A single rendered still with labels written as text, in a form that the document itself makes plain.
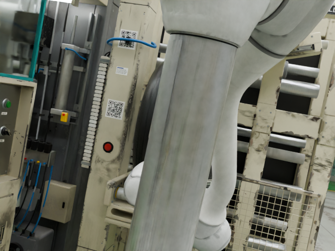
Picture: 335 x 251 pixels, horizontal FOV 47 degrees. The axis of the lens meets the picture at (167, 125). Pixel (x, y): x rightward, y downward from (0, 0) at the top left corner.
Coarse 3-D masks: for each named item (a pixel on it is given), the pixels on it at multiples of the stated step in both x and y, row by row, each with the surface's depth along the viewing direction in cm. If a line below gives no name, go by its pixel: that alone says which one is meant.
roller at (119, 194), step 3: (117, 189) 152; (120, 189) 152; (123, 189) 152; (117, 192) 151; (120, 192) 151; (123, 192) 151; (117, 195) 151; (120, 195) 151; (123, 195) 151; (120, 198) 152; (123, 198) 151
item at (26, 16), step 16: (0, 0) 122; (16, 0) 130; (32, 0) 138; (0, 16) 124; (16, 16) 131; (32, 16) 140; (0, 32) 125; (16, 32) 133; (32, 32) 142; (0, 48) 127; (16, 48) 135; (32, 48) 144; (0, 64) 128; (16, 64) 136; (32, 64) 146; (32, 80) 147
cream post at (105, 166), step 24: (120, 0) 158; (144, 0) 156; (120, 24) 158; (144, 24) 156; (120, 48) 158; (144, 48) 160; (144, 72) 167; (120, 96) 158; (120, 120) 159; (96, 144) 161; (120, 144) 159; (96, 168) 161; (120, 168) 160; (96, 192) 162; (96, 216) 162; (96, 240) 162
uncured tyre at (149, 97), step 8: (160, 64) 150; (160, 72) 142; (152, 80) 142; (152, 88) 138; (144, 96) 140; (152, 96) 136; (144, 104) 138; (152, 104) 135; (144, 112) 136; (152, 112) 134; (144, 120) 135; (136, 128) 139; (144, 128) 135; (136, 136) 138; (144, 136) 135; (136, 144) 139; (144, 144) 135; (136, 152) 139; (144, 152) 136; (136, 160) 141; (208, 176) 136
